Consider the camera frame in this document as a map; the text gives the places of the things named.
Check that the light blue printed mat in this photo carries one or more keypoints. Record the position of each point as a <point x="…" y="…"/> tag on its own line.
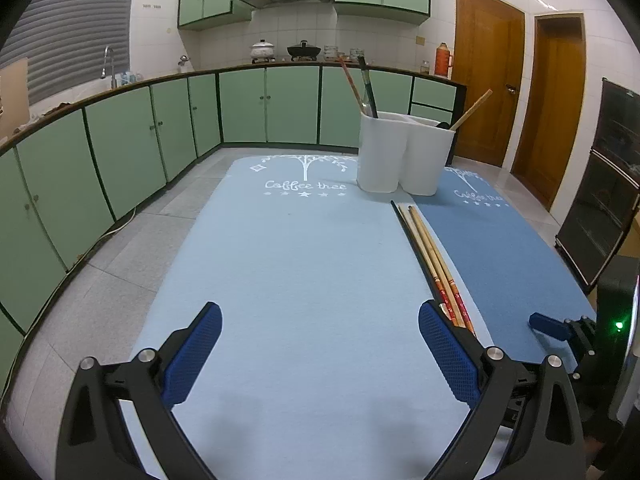
<point x="300" y="285"/>

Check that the black spoon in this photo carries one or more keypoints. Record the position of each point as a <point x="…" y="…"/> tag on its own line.
<point x="442" y="124"/>

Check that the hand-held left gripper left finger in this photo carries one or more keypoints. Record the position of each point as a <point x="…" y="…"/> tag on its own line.
<point x="195" y="355"/>

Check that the person's right forearm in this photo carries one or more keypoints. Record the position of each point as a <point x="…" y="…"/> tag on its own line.
<point x="610" y="450"/>

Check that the grey window blind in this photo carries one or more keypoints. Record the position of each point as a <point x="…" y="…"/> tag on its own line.
<point x="75" y="25"/>

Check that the recessed wooden door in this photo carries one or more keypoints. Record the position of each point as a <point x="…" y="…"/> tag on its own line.
<point x="555" y="110"/>

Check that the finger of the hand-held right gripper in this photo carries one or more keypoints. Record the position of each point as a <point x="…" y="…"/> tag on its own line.
<point x="547" y="324"/>

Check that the metal faucet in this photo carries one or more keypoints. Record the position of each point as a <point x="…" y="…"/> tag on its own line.
<point x="107" y="60"/>

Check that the green base cabinets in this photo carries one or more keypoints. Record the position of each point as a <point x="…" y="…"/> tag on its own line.
<point x="125" y="150"/>

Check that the black wok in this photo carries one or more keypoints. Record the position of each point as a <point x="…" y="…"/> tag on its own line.
<point x="304" y="51"/>

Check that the bundle of wooden chopsticks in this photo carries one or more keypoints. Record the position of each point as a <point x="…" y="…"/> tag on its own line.
<point x="428" y="260"/>

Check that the cardboard board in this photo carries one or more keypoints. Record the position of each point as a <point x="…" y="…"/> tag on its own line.
<point x="12" y="100"/>

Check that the reddish brown chopstick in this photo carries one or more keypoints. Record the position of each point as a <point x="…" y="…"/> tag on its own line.
<point x="351" y="86"/>

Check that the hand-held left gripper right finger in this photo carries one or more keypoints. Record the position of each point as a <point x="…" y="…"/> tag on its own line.
<point x="445" y="350"/>

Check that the black chopstick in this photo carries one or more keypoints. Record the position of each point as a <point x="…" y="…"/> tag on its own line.
<point x="367" y="87"/>
<point x="406" y="228"/>

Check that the closed wooden door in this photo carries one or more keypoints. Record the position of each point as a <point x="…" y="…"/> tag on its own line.
<point x="487" y="85"/>

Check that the orange thermos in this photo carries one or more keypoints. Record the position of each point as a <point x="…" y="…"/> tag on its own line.
<point x="442" y="62"/>

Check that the stack of bowls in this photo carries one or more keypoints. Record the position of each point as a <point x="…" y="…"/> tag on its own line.
<point x="330" y="51"/>
<point x="356" y="53"/>

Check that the black glass-front cabinet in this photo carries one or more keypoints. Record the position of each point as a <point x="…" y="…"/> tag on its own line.
<point x="600" y="200"/>

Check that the dark blue printed mat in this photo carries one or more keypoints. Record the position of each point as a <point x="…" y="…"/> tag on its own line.
<point x="500" y="260"/>

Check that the white two-compartment utensil holder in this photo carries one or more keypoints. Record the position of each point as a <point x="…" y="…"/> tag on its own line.
<point x="385" y="160"/>

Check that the bottles beside sink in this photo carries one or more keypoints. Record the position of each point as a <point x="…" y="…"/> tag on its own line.
<point x="130" y="78"/>

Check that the white cooking pot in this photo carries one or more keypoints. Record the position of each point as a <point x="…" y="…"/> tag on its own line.
<point x="262" y="51"/>

